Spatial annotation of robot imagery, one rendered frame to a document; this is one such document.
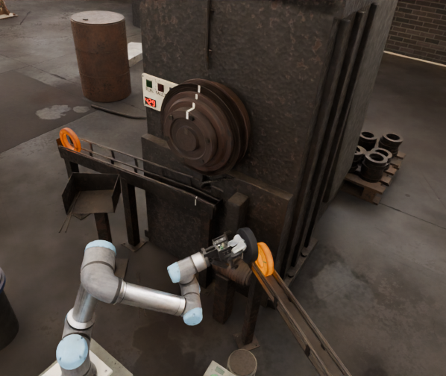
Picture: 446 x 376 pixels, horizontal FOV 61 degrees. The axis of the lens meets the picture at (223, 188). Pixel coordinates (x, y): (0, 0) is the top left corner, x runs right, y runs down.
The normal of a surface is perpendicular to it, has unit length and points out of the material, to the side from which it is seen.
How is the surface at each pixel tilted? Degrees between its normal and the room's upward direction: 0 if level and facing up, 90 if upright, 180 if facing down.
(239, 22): 90
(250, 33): 90
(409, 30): 90
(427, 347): 0
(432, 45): 90
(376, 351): 0
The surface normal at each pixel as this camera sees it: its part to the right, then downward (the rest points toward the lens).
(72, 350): 0.09, -0.74
